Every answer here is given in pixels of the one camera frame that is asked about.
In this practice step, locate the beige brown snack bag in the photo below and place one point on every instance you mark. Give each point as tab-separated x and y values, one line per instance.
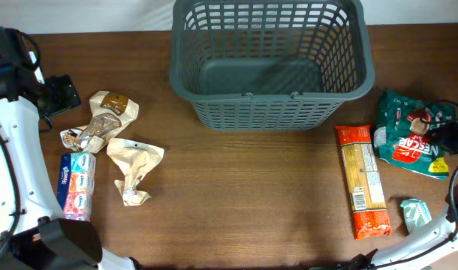
111	114

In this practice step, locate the green Nescafe coffee bag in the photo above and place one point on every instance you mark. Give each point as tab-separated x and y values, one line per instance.
400	134

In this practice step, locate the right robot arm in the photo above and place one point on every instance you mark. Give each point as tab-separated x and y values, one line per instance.
431	242

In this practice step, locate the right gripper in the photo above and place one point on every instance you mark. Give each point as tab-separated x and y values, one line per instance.
443	135

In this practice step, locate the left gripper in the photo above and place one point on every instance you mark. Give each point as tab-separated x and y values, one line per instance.
62	93

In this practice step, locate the crumpled beige paper bag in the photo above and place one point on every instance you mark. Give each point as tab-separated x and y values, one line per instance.
135	160

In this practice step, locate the grey plastic basket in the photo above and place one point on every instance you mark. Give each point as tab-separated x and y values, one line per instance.
269	65

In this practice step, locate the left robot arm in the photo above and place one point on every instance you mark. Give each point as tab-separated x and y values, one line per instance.
34	232

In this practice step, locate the Kleenex tissue multipack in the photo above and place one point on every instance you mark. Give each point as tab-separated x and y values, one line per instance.
76	185

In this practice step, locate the orange spaghetti pasta packet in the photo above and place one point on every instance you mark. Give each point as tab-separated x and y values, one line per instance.
369	209

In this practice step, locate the small light green packet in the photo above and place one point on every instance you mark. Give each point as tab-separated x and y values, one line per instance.
416	214

